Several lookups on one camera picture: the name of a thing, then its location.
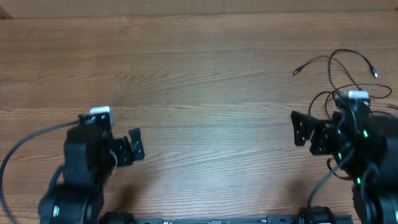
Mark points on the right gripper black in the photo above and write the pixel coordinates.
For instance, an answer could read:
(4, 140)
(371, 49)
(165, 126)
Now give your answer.
(323, 132)

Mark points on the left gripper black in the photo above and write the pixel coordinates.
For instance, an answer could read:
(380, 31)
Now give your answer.
(127, 156)

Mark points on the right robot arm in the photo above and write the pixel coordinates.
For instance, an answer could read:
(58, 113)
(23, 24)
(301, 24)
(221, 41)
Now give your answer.
(361, 149)

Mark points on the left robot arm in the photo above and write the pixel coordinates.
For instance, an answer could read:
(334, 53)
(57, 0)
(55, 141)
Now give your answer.
(75, 193)

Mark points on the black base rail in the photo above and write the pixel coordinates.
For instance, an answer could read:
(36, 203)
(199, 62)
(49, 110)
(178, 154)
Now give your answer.
(321, 215)

